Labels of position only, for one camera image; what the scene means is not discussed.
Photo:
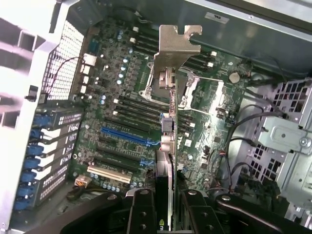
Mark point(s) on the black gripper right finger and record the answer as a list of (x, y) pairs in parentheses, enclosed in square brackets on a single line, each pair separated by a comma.
[(197, 212)]

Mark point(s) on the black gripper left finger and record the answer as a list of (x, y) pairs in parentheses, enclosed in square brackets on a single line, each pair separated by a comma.
[(141, 212)]

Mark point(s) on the white expansion slot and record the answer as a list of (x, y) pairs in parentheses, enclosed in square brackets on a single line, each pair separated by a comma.
[(109, 174)]

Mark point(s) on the white power connector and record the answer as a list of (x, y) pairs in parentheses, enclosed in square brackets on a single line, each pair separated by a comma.
[(83, 181)]

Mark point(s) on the blue expansion slot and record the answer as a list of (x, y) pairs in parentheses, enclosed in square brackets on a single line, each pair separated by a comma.
[(124, 136)]

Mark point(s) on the short black expansion slot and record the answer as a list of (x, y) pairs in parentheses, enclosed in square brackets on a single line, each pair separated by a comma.
[(106, 141)]

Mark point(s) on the black RAM slot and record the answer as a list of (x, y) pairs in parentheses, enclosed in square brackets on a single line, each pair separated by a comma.
[(136, 121), (139, 116), (141, 111), (141, 105)]

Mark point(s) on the metal expansion slot cover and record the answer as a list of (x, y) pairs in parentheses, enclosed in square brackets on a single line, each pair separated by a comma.
[(67, 149), (53, 173), (69, 139), (70, 118), (65, 158)]

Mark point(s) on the green motherboard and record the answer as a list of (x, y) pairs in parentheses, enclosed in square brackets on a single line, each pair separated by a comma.
[(207, 117)]

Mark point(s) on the metal disk bay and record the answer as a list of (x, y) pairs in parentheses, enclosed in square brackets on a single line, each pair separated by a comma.
[(292, 151)]

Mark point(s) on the metal CPU socket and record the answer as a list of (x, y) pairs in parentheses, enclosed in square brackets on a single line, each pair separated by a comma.
[(192, 80)]

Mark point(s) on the silver coin battery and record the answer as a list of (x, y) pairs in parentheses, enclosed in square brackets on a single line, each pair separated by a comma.
[(234, 77)]

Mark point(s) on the silver PC case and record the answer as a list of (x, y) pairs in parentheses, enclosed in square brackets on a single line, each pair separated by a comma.
[(243, 36)]

